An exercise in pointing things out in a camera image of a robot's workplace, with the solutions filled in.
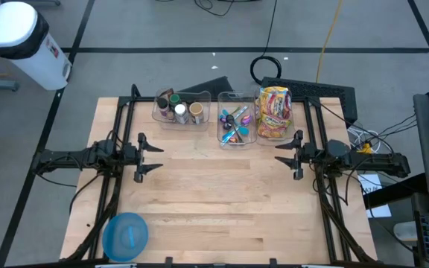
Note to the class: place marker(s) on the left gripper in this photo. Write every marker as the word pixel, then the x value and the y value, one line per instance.
pixel 130 154

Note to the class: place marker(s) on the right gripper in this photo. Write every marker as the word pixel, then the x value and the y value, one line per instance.
pixel 330 152

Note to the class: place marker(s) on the lime chili shrimp ramen packet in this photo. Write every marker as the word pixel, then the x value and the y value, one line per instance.
pixel 274 126

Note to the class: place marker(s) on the purple label spice jar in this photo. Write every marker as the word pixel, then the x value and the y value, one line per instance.
pixel 162 103

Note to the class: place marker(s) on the teal plastic spoon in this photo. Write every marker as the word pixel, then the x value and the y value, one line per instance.
pixel 243 130

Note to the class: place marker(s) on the blue-edged yellow ramen packet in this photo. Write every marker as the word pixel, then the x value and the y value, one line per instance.
pixel 263 106

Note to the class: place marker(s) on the white lid spice jar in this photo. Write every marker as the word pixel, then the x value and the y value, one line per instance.
pixel 180 110

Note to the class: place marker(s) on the dark metal spoon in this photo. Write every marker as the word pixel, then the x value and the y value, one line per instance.
pixel 238 136

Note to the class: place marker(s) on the rainbow metal spoon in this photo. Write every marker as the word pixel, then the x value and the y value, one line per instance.
pixel 232 140

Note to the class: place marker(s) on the green lid spice jar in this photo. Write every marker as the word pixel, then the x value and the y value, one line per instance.
pixel 174 99

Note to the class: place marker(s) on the yellow ramen noodle packet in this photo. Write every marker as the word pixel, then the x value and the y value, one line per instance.
pixel 274 91

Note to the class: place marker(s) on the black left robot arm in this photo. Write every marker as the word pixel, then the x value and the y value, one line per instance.
pixel 69 156

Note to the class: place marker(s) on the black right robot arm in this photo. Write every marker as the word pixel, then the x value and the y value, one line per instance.
pixel 378 164

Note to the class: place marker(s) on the wide clear plastic bin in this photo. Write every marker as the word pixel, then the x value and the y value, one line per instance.
pixel 203 119

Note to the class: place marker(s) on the narrow clear plastic bin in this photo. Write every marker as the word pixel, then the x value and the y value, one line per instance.
pixel 225 98
pixel 258 93

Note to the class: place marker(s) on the blue plastic bowl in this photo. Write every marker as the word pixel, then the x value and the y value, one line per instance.
pixel 125 238

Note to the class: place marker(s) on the black flat panel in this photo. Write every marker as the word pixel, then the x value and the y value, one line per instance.
pixel 210 85

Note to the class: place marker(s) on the white paper sheet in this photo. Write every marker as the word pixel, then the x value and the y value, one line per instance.
pixel 382 212

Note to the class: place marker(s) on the black table clamp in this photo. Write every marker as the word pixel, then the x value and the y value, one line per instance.
pixel 273 262
pixel 169 261

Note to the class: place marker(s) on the white round object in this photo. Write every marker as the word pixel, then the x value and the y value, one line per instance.
pixel 404 231

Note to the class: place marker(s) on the white trash can black liner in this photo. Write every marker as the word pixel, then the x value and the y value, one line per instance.
pixel 21 26

